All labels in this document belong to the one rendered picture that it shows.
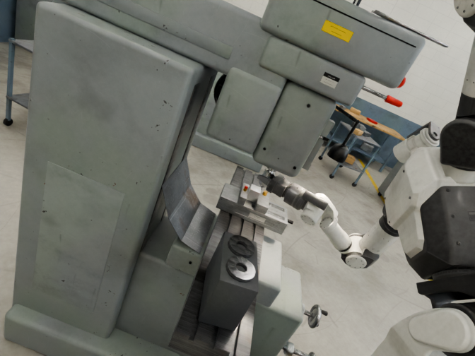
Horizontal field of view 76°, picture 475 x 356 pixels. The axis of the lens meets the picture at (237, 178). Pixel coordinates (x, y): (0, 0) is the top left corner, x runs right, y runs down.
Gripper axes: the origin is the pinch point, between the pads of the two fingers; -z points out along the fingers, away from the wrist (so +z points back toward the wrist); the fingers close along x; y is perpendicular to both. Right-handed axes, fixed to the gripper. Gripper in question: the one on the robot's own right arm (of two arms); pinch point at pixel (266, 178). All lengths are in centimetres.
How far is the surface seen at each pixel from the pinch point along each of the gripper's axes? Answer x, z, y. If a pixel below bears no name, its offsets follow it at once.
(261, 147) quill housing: 12.2, -3.7, -14.6
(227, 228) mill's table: 3.3, -5.1, 29.9
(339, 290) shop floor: -148, 70, 125
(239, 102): 19.4, -15.0, -27.1
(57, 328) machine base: 48, -47, 103
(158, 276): 25, -18, 58
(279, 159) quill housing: 9.3, 3.8, -13.0
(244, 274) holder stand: 43.8, 18.6, 9.6
